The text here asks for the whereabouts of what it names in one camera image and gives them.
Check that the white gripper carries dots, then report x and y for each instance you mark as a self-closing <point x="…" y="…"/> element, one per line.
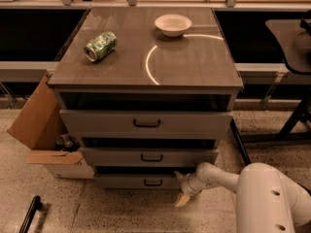
<point x="188" y="185"/>

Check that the grey drawer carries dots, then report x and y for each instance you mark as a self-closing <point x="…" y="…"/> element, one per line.
<point x="116" y="181"/>
<point x="146" y="125"/>
<point x="129" y="157"/>

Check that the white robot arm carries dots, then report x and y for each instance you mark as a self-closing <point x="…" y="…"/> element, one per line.
<point x="267" y="201"/>

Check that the grey drawer cabinet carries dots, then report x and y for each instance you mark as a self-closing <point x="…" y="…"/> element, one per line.
<point x="148" y="71"/>

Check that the open cardboard box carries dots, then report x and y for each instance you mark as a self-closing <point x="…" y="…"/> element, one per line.
<point x="37" y="126"/>

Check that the cans inside cardboard box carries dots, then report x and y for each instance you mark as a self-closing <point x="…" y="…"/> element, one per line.
<point x="64" y="140"/>

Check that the black bar on floor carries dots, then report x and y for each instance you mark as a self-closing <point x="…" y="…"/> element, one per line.
<point x="35" y="206"/>

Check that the green crushed soda can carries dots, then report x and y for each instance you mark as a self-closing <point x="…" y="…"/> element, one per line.
<point x="101" y="46"/>

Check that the white ceramic bowl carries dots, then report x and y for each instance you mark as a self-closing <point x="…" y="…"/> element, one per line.
<point x="173" y="25"/>

